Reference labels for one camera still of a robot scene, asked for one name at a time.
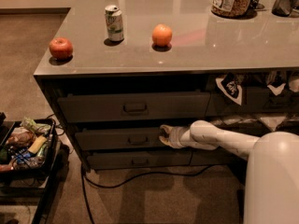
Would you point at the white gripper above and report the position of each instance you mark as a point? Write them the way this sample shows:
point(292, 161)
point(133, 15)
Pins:
point(175, 137)

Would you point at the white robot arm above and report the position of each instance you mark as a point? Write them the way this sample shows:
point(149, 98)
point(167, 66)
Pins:
point(272, 178)

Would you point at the grey drawer cabinet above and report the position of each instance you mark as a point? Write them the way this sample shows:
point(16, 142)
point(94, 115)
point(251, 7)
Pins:
point(203, 47)

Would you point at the white packets in drawer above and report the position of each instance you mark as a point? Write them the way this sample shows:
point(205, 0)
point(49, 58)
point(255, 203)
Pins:
point(270, 121)

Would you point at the orange fruit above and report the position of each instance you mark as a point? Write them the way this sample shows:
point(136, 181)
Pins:
point(161, 35)

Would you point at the green white soda can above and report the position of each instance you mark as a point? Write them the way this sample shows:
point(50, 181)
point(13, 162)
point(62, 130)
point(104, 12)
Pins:
point(114, 23)

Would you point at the red apple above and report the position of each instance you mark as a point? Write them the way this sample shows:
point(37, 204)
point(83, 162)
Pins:
point(61, 48)

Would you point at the black bin with items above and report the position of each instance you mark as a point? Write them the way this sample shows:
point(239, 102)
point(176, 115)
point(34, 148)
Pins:
point(27, 148)

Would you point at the large snack jar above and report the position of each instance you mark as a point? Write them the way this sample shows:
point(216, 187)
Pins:
point(230, 8)

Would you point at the dark glass jar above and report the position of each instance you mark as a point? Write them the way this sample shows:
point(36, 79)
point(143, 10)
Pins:
point(284, 8)

